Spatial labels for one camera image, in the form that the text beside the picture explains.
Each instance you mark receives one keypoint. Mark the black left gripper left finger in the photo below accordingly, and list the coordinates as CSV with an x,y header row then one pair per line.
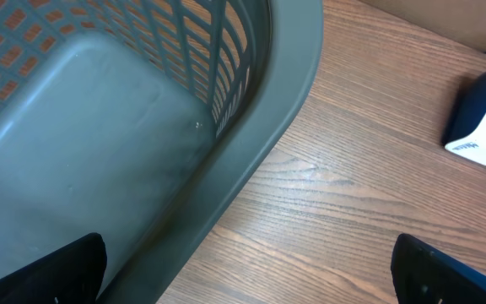
x,y
71,275

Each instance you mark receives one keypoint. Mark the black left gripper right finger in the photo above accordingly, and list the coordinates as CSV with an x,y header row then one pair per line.
x,y
423,274

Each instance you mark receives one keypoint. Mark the white barcode scanner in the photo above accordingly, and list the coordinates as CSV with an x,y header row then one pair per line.
x,y
485,122

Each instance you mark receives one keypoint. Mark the grey plastic shopping basket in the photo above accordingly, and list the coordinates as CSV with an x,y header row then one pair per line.
x,y
141,121

